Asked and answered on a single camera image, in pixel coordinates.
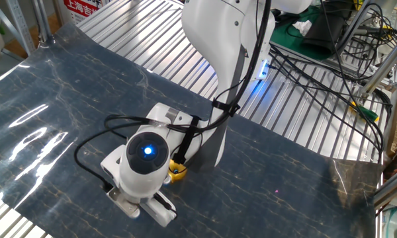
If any perforated grey metal strut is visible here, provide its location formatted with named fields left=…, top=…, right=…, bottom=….
left=0, top=0, right=37, bottom=56

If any black loose cable tangle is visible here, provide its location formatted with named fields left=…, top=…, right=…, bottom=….
left=269, top=0, right=394, bottom=156

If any white crumpled paper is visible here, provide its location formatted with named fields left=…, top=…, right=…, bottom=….
left=292, top=19, right=314, bottom=36

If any black pouch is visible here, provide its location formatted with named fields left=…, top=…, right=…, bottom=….
left=300, top=11, right=348, bottom=58

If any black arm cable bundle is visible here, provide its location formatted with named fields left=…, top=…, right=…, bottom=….
left=74, top=0, right=273, bottom=192

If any aluminium frame beam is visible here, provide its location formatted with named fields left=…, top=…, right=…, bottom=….
left=360, top=39, right=397, bottom=97

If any gold piggy bank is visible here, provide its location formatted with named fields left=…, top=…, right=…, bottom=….
left=167, top=159, right=189, bottom=184

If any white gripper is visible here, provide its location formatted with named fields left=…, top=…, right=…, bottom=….
left=101, top=144, right=178, bottom=228

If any green yellow cable connector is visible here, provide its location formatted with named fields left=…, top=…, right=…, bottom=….
left=350, top=100, right=380, bottom=122

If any dark blue marble mat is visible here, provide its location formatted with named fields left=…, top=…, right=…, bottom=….
left=0, top=22, right=383, bottom=238

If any green base mat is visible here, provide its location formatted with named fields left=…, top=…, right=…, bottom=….
left=269, top=6, right=338, bottom=61

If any red white printed sign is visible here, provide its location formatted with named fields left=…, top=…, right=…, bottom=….
left=63, top=0, right=103, bottom=24

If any grey metal post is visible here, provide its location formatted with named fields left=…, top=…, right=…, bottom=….
left=31, top=0, right=54, bottom=46

